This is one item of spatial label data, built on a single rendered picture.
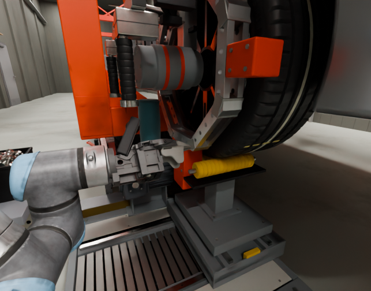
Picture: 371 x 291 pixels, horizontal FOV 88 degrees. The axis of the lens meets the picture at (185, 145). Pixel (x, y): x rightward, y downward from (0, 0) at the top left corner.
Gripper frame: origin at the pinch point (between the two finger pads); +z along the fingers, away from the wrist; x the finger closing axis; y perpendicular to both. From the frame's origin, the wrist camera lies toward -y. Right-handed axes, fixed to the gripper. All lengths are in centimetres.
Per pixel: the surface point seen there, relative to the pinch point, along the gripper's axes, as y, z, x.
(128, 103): -9.4, -14.1, 7.0
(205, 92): -23.2, 17.6, -4.8
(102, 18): -826, 55, -470
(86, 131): -38, -27, -51
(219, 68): -11.1, 6.9, 16.7
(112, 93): -33.6, -14.3, -17.1
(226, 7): -18.8, 6.6, 26.3
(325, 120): -91, 401, -169
